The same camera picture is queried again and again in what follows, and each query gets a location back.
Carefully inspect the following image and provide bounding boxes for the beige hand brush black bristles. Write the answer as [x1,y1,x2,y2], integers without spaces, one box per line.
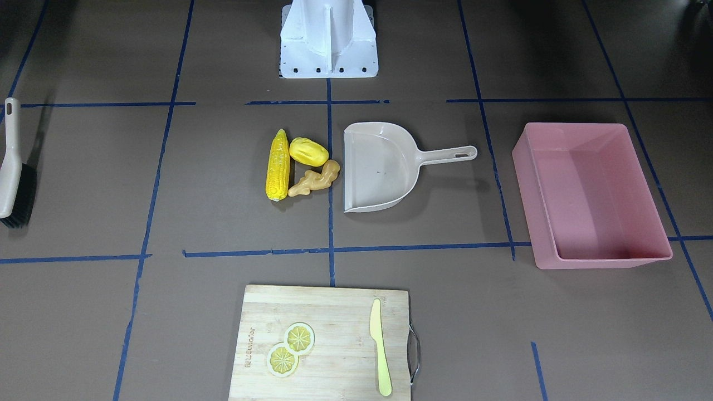
[1,98,37,230]

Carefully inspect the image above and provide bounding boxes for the bamboo cutting board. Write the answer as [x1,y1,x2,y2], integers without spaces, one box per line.
[228,285,420,400]

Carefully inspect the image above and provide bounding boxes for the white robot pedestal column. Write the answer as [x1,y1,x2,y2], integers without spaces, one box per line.
[279,1,379,79]

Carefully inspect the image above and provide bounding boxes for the yellow toy corn cob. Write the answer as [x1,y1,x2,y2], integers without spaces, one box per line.
[265,129,292,202]

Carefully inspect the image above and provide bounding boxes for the yellow-green plastic knife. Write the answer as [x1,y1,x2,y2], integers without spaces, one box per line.
[369,299,393,398]

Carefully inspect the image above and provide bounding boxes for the beige plastic dustpan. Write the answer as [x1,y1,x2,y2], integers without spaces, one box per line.
[342,121,478,213]

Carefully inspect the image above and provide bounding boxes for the lemon slice lower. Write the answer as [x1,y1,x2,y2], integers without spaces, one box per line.
[266,343,300,378]

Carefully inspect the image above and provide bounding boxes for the tan toy ginger root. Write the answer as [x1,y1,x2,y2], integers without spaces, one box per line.
[288,159,341,197]

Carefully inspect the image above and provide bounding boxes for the pink plastic bin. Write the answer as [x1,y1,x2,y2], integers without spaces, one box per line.
[512,122,673,270]

